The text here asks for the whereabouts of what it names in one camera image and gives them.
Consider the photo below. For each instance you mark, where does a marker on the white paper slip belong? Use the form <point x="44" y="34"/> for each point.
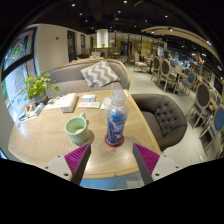
<point x="88" y="105"/>

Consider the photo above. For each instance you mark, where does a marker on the blue white small card box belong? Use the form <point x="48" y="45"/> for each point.
<point x="88" y="97"/>

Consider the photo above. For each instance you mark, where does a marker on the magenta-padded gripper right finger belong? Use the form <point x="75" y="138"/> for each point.
<point x="146" y="160"/>

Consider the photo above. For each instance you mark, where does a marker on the group of ceiling spotlights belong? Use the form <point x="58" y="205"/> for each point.
<point x="118" y="12"/>

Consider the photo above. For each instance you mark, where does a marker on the window with festive decals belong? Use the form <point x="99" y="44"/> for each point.
<point x="16" y="73"/>

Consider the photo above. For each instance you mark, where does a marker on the white tissue box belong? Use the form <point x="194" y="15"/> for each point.
<point x="69" y="102"/>

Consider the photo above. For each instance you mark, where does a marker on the white printed paper leaflets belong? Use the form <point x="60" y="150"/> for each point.
<point x="53" y="103"/>

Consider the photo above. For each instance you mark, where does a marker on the clear blue-labelled water bottle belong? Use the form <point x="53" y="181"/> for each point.
<point x="116" y="121"/>

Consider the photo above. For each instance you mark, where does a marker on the green potted plant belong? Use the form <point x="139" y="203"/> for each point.
<point x="37" y="85"/>

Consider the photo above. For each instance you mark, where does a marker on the grey curved sofa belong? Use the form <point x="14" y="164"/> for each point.
<point x="66" y="76"/>

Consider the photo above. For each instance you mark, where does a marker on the small blue white carton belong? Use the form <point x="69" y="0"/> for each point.
<point x="38" y="108"/>

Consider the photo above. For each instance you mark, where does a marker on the grey white chevron cushion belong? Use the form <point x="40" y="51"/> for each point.
<point x="99" y="73"/>

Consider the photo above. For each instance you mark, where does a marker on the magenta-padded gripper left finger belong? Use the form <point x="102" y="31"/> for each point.
<point x="78" y="160"/>

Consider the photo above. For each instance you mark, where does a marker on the dark grey tufted armchair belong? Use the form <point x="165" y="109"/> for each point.
<point x="163" y="118"/>

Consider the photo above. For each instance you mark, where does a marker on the pale green ceramic mug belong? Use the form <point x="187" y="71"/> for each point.
<point x="77" y="128"/>

